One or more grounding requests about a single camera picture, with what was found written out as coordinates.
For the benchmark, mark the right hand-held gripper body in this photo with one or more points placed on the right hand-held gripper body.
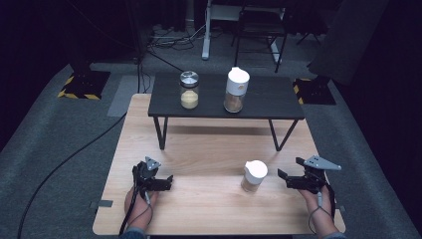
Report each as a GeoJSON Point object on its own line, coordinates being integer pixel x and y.
{"type": "Point", "coordinates": [308, 181]}

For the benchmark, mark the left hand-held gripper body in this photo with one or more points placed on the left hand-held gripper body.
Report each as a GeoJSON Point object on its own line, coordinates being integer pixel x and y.
{"type": "Point", "coordinates": [146, 179]}

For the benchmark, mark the person's right hand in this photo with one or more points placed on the person's right hand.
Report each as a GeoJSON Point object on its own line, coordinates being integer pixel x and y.
{"type": "Point", "coordinates": [313, 204]}

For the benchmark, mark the person's left hand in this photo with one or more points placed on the person's left hand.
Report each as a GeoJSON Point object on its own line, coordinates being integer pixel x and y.
{"type": "Point", "coordinates": [137, 209]}

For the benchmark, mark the short glass jar white lid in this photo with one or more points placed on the short glass jar white lid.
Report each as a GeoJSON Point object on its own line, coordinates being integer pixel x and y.
{"type": "Point", "coordinates": [254, 174]}

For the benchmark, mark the grey tape strip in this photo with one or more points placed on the grey tape strip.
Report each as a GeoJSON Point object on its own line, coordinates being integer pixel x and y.
{"type": "Point", "coordinates": [103, 203]}

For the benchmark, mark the yellow-black striped stand base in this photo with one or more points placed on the yellow-black striped stand base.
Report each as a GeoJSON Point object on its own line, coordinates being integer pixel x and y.
{"type": "Point", "coordinates": [315, 93]}
{"type": "Point", "coordinates": [84, 86]}

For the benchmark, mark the glass jar silver lid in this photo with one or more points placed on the glass jar silver lid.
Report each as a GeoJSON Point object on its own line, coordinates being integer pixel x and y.
{"type": "Point", "coordinates": [189, 96]}

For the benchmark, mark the black raised shelf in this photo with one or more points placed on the black raised shelf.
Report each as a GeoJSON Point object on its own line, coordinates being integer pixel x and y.
{"type": "Point", "coordinates": [212, 99]}

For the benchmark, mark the tall glass jar white lid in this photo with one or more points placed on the tall glass jar white lid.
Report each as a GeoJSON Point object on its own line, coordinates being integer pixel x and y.
{"type": "Point", "coordinates": [236, 89]}

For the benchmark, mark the dark grey panel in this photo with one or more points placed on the dark grey panel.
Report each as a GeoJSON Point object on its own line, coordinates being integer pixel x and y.
{"type": "Point", "coordinates": [348, 36]}

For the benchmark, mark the black stand pole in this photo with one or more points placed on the black stand pole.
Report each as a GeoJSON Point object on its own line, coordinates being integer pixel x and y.
{"type": "Point", "coordinates": [134, 40]}

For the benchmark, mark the black chair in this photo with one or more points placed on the black chair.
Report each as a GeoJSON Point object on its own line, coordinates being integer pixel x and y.
{"type": "Point", "coordinates": [262, 23]}

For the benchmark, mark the white desk frame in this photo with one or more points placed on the white desk frame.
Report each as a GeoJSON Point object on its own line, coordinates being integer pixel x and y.
{"type": "Point", "coordinates": [206, 36]}

